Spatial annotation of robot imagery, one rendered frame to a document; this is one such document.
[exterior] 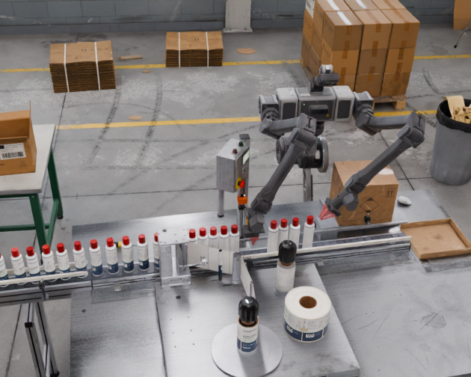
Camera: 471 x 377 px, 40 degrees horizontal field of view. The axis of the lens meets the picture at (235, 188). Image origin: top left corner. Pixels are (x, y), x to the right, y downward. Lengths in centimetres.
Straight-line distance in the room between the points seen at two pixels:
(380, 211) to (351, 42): 291
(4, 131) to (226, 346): 223
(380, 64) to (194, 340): 415
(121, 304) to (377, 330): 120
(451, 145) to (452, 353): 267
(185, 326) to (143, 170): 276
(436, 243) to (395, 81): 317
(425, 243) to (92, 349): 181
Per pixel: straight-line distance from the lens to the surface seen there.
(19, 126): 436
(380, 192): 351
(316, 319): 281
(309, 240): 329
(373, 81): 648
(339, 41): 619
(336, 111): 344
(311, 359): 285
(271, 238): 322
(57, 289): 325
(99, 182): 543
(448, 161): 554
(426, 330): 314
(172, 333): 292
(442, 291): 336
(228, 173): 296
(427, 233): 368
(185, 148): 580
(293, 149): 288
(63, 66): 681
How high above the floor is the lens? 304
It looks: 35 degrees down
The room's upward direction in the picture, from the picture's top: 1 degrees clockwise
